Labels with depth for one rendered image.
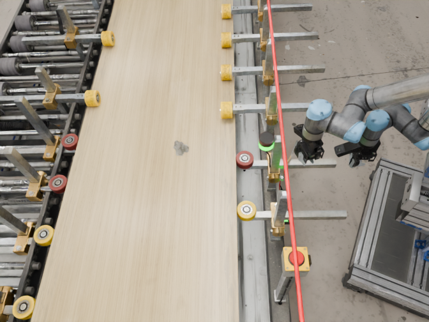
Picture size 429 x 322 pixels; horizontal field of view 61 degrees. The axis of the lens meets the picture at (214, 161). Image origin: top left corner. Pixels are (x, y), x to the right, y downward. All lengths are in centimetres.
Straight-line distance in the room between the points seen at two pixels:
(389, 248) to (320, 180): 66
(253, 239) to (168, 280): 51
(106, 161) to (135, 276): 56
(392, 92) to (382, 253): 125
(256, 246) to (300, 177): 101
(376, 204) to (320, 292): 62
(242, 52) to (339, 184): 112
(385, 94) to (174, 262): 95
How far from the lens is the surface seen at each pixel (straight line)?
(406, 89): 124
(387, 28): 391
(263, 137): 143
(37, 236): 167
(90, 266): 153
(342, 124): 125
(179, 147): 166
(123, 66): 211
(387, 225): 239
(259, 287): 170
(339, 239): 250
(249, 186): 187
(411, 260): 234
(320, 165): 170
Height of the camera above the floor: 227
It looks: 58 degrees down
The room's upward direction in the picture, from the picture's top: 6 degrees counter-clockwise
